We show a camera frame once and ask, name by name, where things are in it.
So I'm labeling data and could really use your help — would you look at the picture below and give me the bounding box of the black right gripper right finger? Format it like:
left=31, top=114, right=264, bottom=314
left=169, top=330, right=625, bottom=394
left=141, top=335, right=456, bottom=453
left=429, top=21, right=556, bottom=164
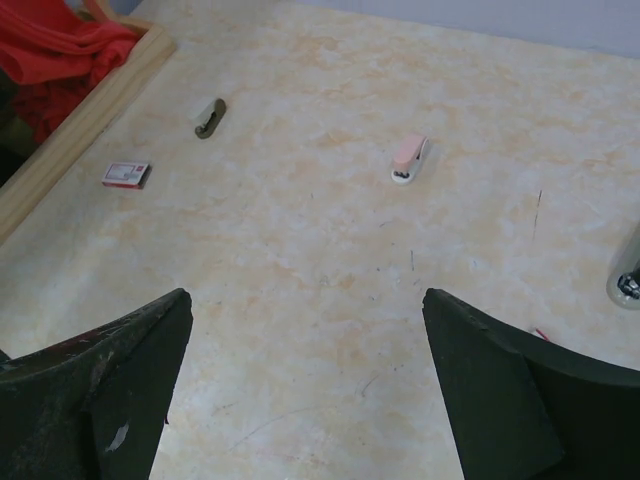
left=423, top=289, right=639, bottom=479

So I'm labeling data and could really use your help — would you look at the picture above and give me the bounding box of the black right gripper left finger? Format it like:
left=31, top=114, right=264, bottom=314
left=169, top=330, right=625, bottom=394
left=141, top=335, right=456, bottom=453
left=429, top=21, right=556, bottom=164
left=1, top=289, right=193, bottom=479

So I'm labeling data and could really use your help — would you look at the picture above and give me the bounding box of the large black chrome stapler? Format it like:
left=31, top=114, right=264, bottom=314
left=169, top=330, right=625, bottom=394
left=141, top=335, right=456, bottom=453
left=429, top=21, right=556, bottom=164
left=606, top=226, right=639, bottom=311

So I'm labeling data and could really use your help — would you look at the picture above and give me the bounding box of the red white staple box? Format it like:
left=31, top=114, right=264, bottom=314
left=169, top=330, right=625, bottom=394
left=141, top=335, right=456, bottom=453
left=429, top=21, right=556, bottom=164
left=101, top=162, right=152, bottom=190

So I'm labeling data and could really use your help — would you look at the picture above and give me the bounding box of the red hanging garment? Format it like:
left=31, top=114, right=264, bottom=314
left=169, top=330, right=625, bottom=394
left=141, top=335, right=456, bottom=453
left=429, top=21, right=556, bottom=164
left=1, top=1, right=140, bottom=144

